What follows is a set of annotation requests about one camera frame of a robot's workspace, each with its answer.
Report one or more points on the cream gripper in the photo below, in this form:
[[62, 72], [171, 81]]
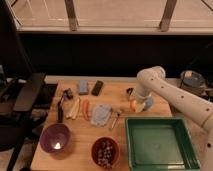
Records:
[[140, 104]]

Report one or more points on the red yellow apple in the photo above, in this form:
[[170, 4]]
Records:
[[133, 105]]

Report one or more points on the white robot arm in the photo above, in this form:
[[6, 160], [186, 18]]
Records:
[[197, 109]]

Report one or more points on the blue cup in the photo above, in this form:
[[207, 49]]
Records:
[[148, 103]]

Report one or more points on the metal spoon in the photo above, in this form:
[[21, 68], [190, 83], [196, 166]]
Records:
[[118, 113]]

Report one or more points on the light blue cloth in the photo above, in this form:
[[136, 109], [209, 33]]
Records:
[[101, 114]]

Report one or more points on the black remote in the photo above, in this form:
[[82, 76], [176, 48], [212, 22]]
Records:
[[97, 88]]

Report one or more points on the green plastic tray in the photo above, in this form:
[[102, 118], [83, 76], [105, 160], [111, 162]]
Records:
[[159, 144]]

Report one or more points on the orange carrot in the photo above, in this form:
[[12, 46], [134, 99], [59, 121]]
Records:
[[85, 109]]

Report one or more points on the grey pot with lid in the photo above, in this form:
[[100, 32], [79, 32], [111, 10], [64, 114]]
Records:
[[192, 82]]

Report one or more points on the blue sponge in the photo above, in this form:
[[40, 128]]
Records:
[[83, 88]]

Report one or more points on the brown bowl with food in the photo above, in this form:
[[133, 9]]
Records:
[[105, 152]]

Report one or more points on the pale corn cob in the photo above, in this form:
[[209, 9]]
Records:
[[74, 110]]

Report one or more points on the purple bowl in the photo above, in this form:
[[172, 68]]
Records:
[[55, 138]]

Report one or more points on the black chair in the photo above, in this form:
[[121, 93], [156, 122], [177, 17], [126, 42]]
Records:
[[22, 90]]

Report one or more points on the black handled tool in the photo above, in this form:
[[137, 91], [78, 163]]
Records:
[[67, 94]]

